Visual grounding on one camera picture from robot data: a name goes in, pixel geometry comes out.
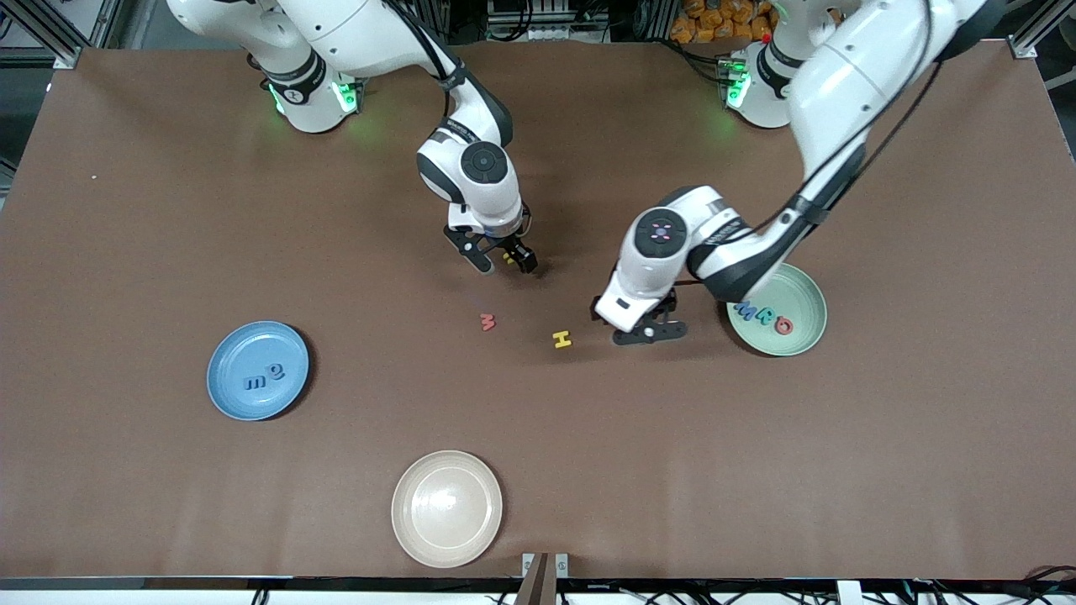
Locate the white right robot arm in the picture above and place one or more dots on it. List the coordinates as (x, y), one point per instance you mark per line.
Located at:
(361, 34)

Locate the red foam letter Q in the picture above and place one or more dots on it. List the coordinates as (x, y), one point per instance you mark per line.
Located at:
(777, 326)

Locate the blue foam capital M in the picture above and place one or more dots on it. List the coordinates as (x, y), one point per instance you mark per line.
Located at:
(745, 312)

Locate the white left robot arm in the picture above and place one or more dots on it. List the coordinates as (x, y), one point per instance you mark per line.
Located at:
(857, 67)

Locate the orange snack bag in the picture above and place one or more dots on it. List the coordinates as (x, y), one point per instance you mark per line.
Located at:
(706, 25)

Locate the red foam letter w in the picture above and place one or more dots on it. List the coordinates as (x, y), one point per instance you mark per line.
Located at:
(487, 322)

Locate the green round plate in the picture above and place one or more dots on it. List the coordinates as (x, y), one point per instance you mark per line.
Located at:
(803, 336)

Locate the aluminium frame profile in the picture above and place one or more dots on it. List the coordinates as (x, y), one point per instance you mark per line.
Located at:
(65, 57)
(1024, 46)

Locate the blue round plate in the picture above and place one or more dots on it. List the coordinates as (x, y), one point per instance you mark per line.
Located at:
(244, 353)

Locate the blue foam letter a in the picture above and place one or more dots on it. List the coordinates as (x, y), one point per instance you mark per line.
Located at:
(269, 371)

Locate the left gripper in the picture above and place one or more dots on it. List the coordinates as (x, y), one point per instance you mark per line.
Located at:
(668, 302)

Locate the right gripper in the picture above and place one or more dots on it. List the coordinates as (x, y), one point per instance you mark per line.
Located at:
(510, 244)

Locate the yellow foam letter H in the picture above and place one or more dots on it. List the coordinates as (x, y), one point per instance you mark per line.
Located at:
(561, 339)

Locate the teal foam letter R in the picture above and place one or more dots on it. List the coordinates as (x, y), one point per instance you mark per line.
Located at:
(764, 317)

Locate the blue foam lowercase m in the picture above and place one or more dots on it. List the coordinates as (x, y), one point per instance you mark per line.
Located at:
(255, 383)

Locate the beige round plate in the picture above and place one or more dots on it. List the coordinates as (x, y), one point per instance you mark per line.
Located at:
(446, 508)

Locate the black equipment rack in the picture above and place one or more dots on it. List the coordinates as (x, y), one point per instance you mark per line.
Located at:
(546, 21)

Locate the metal table edge bracket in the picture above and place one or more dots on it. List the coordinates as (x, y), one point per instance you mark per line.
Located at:
(561, 565)

